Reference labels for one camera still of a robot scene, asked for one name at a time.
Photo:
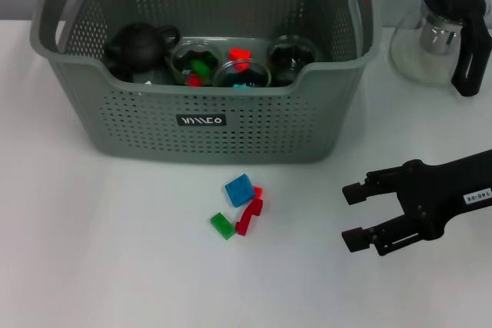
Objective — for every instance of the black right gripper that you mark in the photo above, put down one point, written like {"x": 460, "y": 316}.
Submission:
{"x": 442, "y": 193}

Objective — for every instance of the red slope brick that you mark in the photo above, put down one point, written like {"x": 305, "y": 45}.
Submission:
{"x": 239, "y": 53}

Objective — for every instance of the glass teacup black sleeve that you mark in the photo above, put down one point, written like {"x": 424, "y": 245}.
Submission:
{"x": 246, "y": 74}
{"x": 292, "y": 57}
{"x": 180, "y": 63}

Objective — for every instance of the green arch brick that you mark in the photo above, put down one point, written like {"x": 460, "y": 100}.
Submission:
{"x": 201, "y": 66}

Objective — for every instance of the small red square brick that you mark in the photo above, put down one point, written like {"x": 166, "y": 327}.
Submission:
{"x": 194, "y": 81}

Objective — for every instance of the dark red curved brick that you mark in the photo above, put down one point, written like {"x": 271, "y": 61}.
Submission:
{"x": 248, "y": 220}

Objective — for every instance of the blue square brick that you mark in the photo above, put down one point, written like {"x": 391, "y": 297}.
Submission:
{"x": 240, "y": 191}

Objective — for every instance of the green rectangular brick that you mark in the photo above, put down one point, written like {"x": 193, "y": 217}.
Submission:
{"x": 223, "y": 225}

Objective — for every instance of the grey perforated storage bin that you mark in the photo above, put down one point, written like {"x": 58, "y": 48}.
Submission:
{"x": 269, "y": 132}

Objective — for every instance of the small black teacup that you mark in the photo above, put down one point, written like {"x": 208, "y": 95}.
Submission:
{"x": 120, "y": 73}

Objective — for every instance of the black clay teapot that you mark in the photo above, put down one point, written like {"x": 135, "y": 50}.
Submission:
{"x": 134, "y": 47}

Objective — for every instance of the small red round brick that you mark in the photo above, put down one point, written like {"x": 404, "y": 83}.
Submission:
{"x": 258, "y": 191}

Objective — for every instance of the glass pitcher black lid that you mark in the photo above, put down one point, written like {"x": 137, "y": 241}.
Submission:
{"x": 453, "y": 1}

